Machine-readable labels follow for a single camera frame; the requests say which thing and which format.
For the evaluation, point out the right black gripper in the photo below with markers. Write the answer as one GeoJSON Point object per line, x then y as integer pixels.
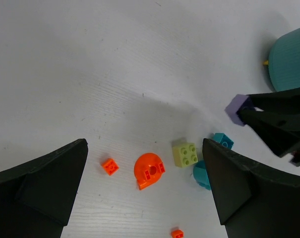
{"type": "Point", "coordinates": [280, 132]}

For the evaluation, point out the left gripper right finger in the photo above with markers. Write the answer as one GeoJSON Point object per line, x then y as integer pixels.
{"type": "Point", "coordinates": [252, 199]}

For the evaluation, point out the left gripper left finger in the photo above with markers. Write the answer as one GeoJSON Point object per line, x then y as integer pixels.
{"type": "Point", "coordinates": [37, 197]}

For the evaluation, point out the purple square lego brick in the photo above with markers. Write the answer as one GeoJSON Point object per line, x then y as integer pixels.
{"type": "Point", "coordinates": [238, 103]}

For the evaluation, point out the tiny orange lego piece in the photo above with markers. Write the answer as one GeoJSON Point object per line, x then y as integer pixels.
{"type": "Point", "coordinates": [177, 234]}

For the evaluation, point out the small orange lego plate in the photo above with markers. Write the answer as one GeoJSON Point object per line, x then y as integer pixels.
{"type": "Point", "coordinates": [110, 166]}

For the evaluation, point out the orange round lego piece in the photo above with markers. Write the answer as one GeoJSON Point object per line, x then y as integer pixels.
{"type": "Point", "coordinates": [148, 169]}

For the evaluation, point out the teal painted face lego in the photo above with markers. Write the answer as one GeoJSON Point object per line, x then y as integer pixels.
{"type": "Point", "coordinates": [200, 175]}

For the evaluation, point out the teal round divided container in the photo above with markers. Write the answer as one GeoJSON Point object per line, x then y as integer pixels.
{"type": "Point", "coordinates": [283, 62]}

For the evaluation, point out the small teal lego brick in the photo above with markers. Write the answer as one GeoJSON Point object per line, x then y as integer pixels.
{"type": "Point", "coordinates": [222, 139]}

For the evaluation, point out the light green lego brick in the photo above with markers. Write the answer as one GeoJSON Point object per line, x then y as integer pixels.
{"type": "Point", "coordinates": [185, 155]}

